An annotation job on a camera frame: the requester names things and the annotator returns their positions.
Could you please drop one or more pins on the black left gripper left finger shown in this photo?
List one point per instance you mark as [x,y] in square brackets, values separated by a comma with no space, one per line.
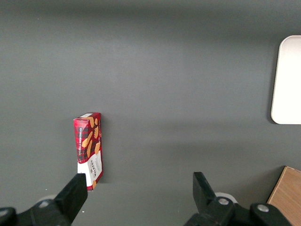
[68,200]

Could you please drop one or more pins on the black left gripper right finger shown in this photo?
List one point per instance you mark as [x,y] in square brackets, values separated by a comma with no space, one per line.
[204,197]

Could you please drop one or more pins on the beige rectangular tray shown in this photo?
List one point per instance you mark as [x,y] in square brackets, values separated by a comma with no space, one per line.
[289,82]

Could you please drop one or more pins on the red tartan shortbread box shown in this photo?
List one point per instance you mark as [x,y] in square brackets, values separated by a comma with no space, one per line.
[90,141]

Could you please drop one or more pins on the wooden two-drawer cabinet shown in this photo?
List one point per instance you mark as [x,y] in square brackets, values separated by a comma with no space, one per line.
[287,195]

